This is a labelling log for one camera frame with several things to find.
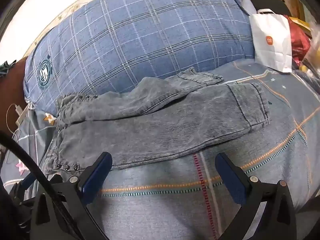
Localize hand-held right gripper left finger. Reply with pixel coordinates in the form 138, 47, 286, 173
31, 152, 113, 240

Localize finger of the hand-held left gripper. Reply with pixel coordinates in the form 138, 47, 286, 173
21, 173, 37, 192

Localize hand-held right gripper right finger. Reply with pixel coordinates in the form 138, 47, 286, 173
214, 152, 298, 240

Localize grey denim pants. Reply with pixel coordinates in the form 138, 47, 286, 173
45, 67, 271, 175

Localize white charger plug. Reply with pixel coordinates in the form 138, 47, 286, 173
14, 104, 28, 127

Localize brown wooden headboard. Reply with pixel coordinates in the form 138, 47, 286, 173
0, 57, 28, 135

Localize dark patterned cloth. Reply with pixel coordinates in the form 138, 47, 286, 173
0, 60, 17, 78

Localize dark blue cloth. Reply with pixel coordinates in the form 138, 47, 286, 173
294, 66, 320, 95

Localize white paper bag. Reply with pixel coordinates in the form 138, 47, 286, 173
249, 8, 293, 73

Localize blue plaid pillow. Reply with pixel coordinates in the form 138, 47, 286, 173
23, 0, 255, 114

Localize red plastic bag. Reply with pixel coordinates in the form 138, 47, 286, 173
287, 16, 312, 65

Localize clear plastic bag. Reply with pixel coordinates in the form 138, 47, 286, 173
303, 21, 320, 64

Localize yellow packet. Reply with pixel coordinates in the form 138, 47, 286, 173
289, 17, 311, 32

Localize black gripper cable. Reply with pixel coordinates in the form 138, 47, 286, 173
0, 131, 77, 240

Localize white charger cable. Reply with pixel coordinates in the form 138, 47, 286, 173
6, 104, 25, 140

